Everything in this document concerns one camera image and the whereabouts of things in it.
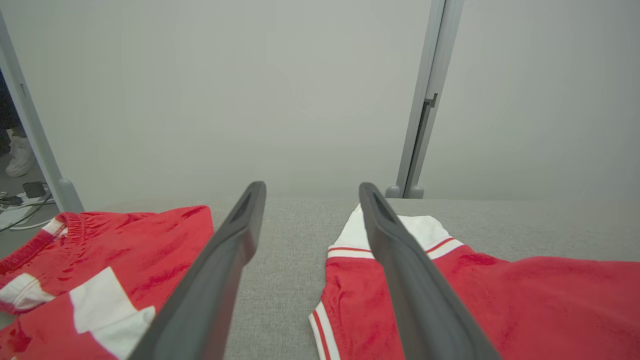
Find white power strip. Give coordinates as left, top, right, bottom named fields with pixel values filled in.
left=0, top=192, right=55, bottom=228

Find thin black floor cable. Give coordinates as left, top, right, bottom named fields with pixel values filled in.
left=0, top=196, right=56, bottom=233

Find white sneaker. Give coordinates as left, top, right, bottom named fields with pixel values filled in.
left=5, top=135, right=37, bottom=178

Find red shorts with white patches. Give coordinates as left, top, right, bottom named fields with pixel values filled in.
left=0, top=205, right=215, bottom=360

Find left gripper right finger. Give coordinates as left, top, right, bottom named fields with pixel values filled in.
left=358, top=182, right=502, bottom=360

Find dark trouser leg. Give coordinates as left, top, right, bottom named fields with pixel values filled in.
left=0, top=70, right=23, bottom=156

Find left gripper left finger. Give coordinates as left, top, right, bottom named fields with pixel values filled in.
left=127, top=181, right=267, bottom=360

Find grey slanted partition post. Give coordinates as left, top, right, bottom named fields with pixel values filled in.
left=0, top=10, right=71, bottom=203

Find red basketball jersey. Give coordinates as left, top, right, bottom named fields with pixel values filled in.
left=308, top=202, right=640, bottom=360

